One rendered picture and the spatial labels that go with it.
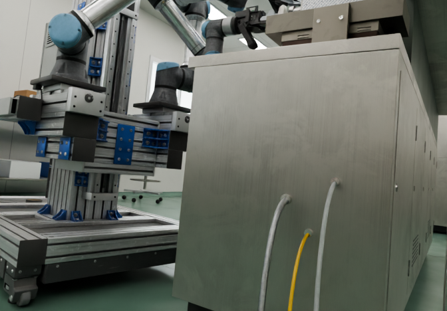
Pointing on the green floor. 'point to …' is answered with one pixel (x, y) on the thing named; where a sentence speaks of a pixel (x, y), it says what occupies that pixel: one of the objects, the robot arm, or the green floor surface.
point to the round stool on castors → (146, 188)
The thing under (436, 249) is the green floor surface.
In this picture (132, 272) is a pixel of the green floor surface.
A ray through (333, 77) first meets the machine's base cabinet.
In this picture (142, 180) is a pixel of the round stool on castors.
